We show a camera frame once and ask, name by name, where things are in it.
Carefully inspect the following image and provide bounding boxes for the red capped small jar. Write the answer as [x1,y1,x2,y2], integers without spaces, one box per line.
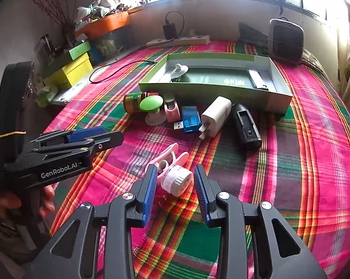
[123,91,158,114]

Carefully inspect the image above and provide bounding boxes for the orange plastic tray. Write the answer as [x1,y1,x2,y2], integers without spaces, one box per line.
[75,12,131,39]

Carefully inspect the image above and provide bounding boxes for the green topped suction hook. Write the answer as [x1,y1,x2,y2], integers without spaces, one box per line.
[139,94,165,126]

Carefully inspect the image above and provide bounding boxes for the patterned pillow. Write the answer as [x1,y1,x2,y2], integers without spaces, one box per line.
[301,48,328,76]

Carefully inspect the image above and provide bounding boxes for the black rectangular device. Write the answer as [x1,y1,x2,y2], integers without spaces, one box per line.
[231,103,263,150]

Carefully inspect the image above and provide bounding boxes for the green cardboard box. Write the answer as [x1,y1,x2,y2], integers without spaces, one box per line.
[139,53,293,114]

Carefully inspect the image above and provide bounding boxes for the black grey speaker box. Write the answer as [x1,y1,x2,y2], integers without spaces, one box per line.
[268,17,305,64]

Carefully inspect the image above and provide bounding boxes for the dried branches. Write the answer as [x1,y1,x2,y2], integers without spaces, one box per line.
[27,0,77,35]

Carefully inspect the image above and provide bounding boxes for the pink white clip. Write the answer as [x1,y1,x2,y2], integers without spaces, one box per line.
[145,143,189,178]

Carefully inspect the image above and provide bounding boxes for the black power adapter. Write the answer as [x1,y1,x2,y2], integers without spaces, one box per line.
[163,23,178,40]

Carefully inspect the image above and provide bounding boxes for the pile of assorted packets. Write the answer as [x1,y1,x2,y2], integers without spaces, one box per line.
[75,0,143,24]

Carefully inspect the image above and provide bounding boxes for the black window handle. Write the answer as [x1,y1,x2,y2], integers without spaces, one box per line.
[278,0,292,15]

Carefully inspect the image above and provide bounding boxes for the white suction hook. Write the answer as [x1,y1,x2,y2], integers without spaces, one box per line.
[170,63,189,82]

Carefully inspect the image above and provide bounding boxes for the black charging cable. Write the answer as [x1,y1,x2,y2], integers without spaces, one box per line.
[89,11,185,84]

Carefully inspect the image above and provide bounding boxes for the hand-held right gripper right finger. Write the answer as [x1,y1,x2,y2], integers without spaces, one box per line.
[193,164,328,279]

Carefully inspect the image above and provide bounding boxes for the yellow box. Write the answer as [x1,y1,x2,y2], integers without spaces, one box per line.
[43,54,93,89]

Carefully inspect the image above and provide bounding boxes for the dark glass jar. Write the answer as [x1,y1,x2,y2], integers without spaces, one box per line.
[36,35,59,64]

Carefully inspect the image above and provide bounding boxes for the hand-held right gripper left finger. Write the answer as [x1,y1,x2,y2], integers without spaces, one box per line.
[24,164,158,279]

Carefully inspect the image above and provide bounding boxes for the green lidded box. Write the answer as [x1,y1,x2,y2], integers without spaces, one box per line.
[41,41,91,74]

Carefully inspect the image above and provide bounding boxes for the blue usb tester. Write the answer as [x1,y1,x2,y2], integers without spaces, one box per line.
[173,105,201,134]

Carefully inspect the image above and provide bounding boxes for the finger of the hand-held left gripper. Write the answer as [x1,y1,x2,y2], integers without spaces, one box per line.
[33,131,125,163]
[30,126,106,152]

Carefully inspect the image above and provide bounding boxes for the white power strip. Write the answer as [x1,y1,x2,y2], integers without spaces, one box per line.
[146,35,210,48]

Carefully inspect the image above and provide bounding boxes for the white plastic bags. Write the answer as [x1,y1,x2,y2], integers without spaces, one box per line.
[36,83,83,106]

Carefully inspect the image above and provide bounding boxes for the clear storage tank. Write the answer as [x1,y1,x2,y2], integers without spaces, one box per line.
[88,26,133,64]

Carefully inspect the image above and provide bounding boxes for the person's left hand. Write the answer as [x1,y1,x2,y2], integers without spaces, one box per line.
[0,185,56,218]

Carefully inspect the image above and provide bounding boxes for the white usb charger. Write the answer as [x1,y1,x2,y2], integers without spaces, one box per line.
[199,96,232,140]

